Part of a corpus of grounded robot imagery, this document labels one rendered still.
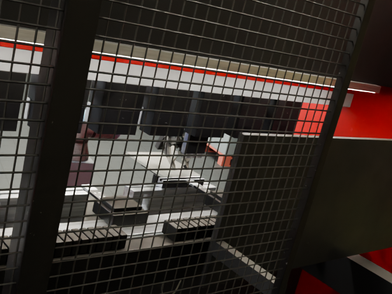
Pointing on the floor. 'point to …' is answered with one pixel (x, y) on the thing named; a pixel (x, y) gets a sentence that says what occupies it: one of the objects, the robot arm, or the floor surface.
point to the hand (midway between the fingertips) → (179, 167)
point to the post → (52, 143)
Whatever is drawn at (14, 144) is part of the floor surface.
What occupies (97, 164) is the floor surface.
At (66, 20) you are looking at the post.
